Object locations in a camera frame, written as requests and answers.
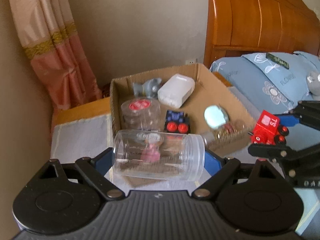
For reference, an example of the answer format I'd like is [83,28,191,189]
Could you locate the black toy block red wheels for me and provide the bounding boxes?
[164,110,190,134]

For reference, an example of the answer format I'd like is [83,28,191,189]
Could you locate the clear jar with red label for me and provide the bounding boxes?
[121,98,161,131]

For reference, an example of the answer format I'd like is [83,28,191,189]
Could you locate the dark green label strip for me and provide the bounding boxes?
[266,53,290,69]

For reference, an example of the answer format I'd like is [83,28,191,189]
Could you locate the glass jar with gold clips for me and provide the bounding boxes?
[200,119,251,151]

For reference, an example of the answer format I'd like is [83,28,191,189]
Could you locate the grey patterned table cloth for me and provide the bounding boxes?
[51,114,319,239]

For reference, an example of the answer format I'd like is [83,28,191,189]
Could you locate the light blue floral pillow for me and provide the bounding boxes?
[210,51,319,114]

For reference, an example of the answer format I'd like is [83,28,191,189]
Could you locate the red wooden toy train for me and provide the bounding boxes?
[249,110,289,145]

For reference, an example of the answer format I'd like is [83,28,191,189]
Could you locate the open cardboard box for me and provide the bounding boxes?
[110,63,255,156]

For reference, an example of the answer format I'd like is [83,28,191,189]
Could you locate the grey elephant toy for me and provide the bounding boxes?
[132,77,162,99]

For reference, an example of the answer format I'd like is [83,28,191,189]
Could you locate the mint green round case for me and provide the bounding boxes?
[204,105,229,129]

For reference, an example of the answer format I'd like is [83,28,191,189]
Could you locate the small jar with pink contents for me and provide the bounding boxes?
[140,140,161,163]

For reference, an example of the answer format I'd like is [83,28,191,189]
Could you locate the white medical cotton swab box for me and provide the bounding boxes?
[157,74,195,109]

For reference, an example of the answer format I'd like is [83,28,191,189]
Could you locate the orange wooden headboard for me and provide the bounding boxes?
[203,0,319,67]

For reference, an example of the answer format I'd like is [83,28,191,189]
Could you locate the pink and beige curtain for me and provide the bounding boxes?
[9,0,102,110]

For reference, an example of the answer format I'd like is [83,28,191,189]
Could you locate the clear plastic jar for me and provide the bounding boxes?
[113,129,205,181]

